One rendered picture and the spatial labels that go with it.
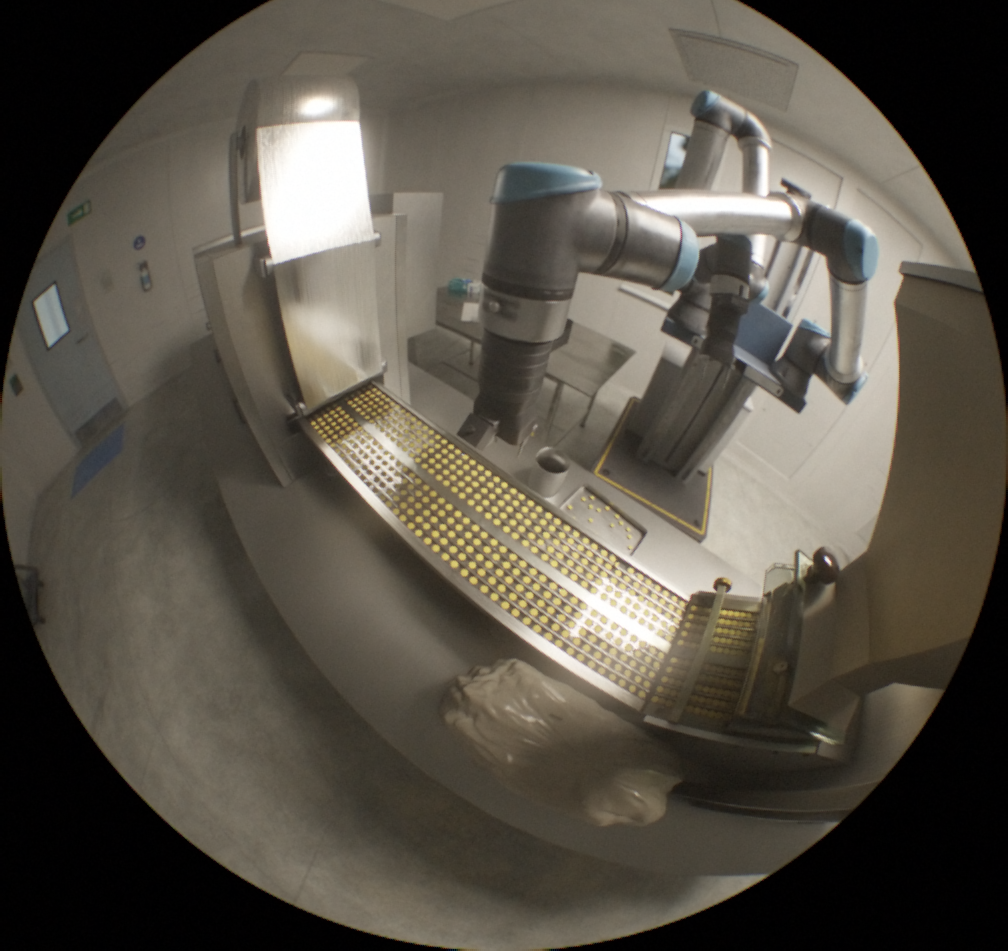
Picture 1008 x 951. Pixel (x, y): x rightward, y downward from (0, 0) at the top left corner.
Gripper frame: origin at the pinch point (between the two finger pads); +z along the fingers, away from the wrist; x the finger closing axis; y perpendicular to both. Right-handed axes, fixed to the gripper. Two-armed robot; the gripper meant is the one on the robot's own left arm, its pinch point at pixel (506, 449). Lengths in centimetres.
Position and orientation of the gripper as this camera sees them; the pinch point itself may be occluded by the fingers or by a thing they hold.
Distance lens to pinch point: 46.5
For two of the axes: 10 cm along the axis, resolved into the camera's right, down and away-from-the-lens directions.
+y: -6.1, 5.0, -6.1
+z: -1.3, 6.9, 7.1
